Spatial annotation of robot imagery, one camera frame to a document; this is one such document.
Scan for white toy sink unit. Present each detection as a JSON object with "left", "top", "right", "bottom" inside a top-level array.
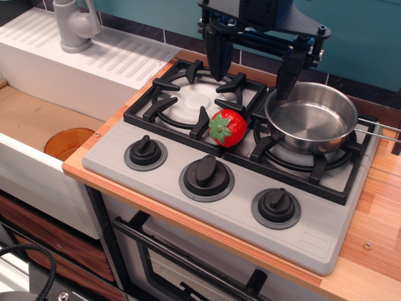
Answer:
[{"left": 1, "top": 8, "right": 179, "bottom": 239}]

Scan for grey toy faucet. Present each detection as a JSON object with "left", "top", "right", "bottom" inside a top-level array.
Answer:
[{"left": 53, "top": 0, "right": 101, "bottom": 53}]

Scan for red plastic toy strawberry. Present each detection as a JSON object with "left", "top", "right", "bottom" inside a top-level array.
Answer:
[{"left": 209, "top": 109, "right": 247, "bottom": 148}]

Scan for stainless steel saucepan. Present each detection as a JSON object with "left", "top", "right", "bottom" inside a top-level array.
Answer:
[{"left": 264, "top": 82, "right": 400, "bottom": 155}]

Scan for black left burner grate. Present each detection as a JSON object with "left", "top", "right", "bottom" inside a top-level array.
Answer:
[{"left": 123, "top": 60, "right": 267, "bottom": 157}]

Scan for wooden drawer fronts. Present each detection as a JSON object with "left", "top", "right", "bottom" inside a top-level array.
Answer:
[{"left": 1, "top": 191, "right": 124, "bottom": 300}]

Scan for black left stove knob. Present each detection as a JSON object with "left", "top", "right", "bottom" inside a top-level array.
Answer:
[{"left": 124, "top": 135, "right": 168, "bottom": 172}]

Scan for black braided cable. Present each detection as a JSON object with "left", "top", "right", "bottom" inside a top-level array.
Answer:
[{"left": 0, "top": 245, "right": 57, "bottom": 301}]

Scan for grey toy stove top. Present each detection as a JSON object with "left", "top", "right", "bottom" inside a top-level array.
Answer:
[{"left": 81, "top": 59, "right": 382, "bottom": 277}]

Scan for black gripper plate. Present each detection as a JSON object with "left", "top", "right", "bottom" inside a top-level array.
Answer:
[{"left": 198, "top": 1, "right": 331, "bottom": 101}]

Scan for black middle stove knob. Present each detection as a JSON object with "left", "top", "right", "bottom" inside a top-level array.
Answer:
[{"left": 179, "top": 155, "right": 235, "bottom": 203}]

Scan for black right stove knob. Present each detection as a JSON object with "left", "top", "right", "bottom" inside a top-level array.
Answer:
[{"left": 251, "top": 188, "right": 301, "bottom": 230}]

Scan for black right burner grate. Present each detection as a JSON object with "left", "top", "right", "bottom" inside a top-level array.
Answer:
[{"left": 224, "top": 89, "right": 379, "bottom": 205}]

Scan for black burner grate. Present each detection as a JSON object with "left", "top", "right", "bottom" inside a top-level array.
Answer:
[
  {"left": 224, "top": 89, "right": 379, "bottom": 205},
  {"left": 123, "top": 60, "right": 267, "bottom": 157}
]

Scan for black stove knob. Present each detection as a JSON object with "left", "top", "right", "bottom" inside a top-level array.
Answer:
[
  {"left": 124, "top": 135, "right": 168, "bottom": 172},
  {"left": 251, "top": 188, "right": 301, "bottom": 230},
  {"left": 179, "top": 155, "right": 235, "bottom": 203}
]

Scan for oven door with black handle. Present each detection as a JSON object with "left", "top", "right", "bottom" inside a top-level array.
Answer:
[{"left": 112, "top": 211, "right": 324, "bottom": 300}]

